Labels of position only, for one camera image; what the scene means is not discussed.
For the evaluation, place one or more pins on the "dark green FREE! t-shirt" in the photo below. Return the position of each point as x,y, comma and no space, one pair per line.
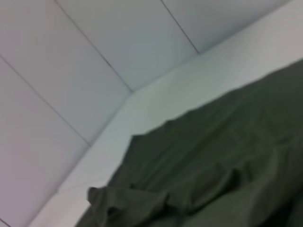
213,165

